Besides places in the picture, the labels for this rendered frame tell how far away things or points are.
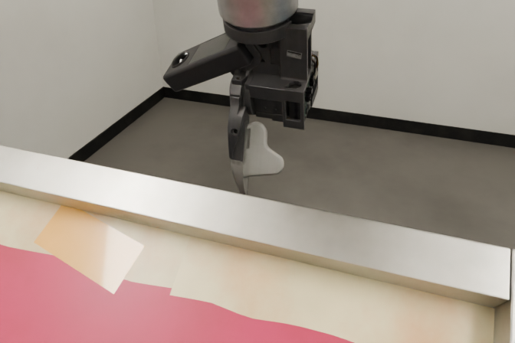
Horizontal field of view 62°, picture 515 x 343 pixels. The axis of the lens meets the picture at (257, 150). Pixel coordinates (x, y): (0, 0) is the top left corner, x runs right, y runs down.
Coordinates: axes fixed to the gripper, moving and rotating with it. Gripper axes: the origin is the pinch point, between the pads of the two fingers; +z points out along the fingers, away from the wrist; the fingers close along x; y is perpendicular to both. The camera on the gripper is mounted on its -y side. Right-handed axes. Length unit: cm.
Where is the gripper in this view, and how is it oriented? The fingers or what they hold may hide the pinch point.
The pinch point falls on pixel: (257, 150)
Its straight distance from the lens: 56.3
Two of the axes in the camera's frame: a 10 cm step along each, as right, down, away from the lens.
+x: 3.0, -7.2, 6.3
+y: 9.5, 1.6, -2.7
